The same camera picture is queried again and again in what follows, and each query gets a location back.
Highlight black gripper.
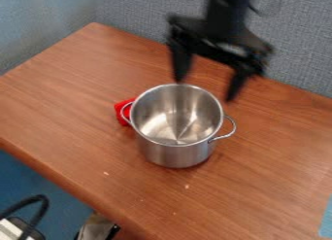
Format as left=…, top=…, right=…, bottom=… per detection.
left=167, top=4, right=273, bottom=102

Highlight stainless steel pot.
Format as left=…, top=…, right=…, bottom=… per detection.
left=127, top=84, right=237, bottom=168

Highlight red plastic block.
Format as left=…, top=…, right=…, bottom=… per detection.
left=115, top=98, right=136, bottom=126

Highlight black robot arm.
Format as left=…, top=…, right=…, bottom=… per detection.
left=165, top=0, right=273, bottom=102

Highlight grey black object under table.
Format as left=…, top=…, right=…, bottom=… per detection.
left=73, top=213, right=120, bottom=240

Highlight white black device corner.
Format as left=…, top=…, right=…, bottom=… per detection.
left=0, top=217, right=45, bottom=240

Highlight black cable loop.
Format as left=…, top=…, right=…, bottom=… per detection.
left=0, top=194, right=51, bottom=240

